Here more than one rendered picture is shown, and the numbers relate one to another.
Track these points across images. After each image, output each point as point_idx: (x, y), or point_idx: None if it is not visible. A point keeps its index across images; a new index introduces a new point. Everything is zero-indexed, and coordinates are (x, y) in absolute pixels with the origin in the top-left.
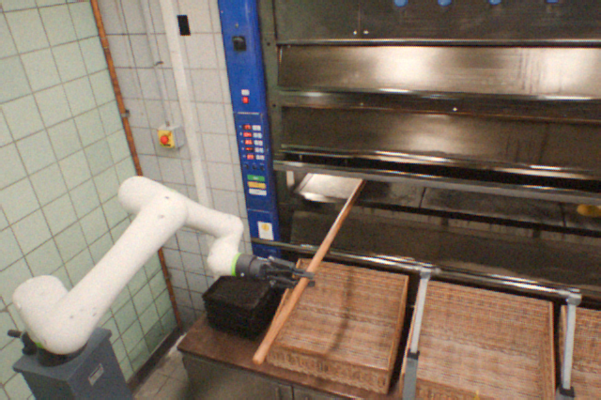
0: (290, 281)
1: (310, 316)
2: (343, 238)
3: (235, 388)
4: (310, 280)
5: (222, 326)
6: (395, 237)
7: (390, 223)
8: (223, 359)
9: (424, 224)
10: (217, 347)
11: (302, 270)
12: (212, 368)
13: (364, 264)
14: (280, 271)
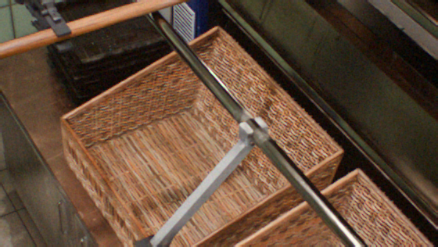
0: (45, 26)
1: (192, 134)
2: (278, 25)
3: (32, 172)
4: (68, 41)
5: (57, 71)
6: (347, 66)
7: (341, 33)
8: (20, 116)
9: (385, 66)
10: (30, 98)
11: (55, 17)
12: (14, 124)
13: (300, 91)
14: (35, 3)
